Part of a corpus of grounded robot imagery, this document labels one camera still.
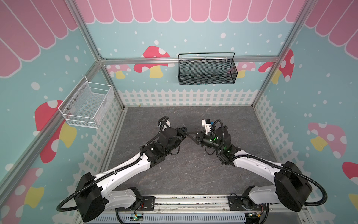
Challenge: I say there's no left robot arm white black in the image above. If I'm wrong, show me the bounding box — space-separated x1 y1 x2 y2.
74 127 187 223

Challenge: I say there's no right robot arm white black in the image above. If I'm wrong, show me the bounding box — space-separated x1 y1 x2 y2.
188 127 312 212

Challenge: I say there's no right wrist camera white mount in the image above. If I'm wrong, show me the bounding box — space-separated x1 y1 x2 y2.
202 119 213 135

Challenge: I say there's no black mesh wall basket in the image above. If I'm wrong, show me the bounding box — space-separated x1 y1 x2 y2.
178 52 238 85

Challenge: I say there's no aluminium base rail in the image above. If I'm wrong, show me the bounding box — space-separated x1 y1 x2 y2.
75 194 308 216

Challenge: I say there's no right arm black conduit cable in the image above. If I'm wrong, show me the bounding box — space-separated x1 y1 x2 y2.
211 119 328 207

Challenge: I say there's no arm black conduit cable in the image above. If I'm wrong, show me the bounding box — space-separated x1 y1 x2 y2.
211 119 328 207
56 116 170 212

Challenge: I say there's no white mesh wall basket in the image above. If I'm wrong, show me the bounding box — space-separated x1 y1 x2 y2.
58 77 114 129

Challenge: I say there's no grey vented cable duct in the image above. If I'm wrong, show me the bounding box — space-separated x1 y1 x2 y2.
83 214 247 224

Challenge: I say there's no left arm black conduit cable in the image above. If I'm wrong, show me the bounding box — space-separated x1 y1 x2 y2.
56 116 170 212

